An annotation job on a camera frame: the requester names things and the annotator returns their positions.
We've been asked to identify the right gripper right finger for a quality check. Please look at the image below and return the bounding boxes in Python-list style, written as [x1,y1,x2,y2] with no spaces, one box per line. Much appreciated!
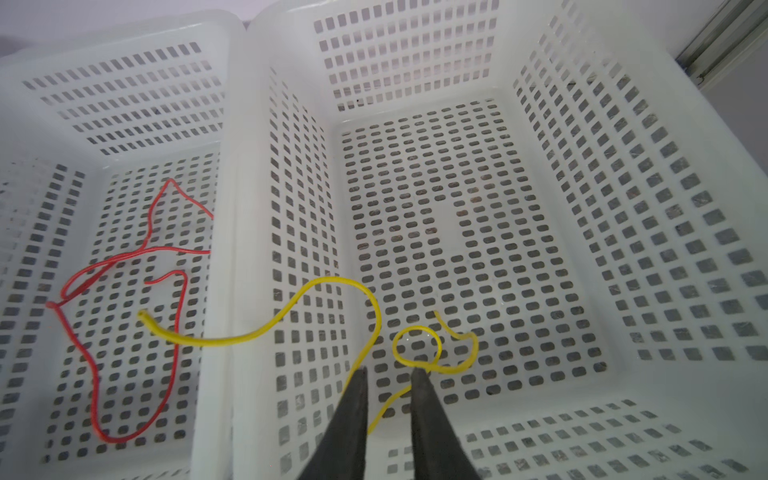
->
[411,368,480,480]

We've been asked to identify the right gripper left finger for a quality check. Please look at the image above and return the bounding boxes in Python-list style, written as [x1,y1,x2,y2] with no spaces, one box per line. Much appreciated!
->
[299,367,368,480]

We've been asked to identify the yellow cable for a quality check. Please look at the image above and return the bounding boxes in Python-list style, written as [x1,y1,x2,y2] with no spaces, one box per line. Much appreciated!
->
[136,275,480,436]

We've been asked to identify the red cable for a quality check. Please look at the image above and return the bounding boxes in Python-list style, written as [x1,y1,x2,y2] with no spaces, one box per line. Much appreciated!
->
[46,177,215,445]

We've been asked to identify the right white plastic basket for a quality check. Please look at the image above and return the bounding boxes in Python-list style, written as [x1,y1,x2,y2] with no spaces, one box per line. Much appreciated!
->
[201,1,767,479]

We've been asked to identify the white plastic basket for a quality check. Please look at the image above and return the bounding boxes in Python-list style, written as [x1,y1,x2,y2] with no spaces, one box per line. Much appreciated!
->
[201,1,767,479]
[1,10,244,479]

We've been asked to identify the middle white plastic basket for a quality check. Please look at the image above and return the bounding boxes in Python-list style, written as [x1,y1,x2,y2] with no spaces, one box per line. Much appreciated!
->
[1,10,244,479]

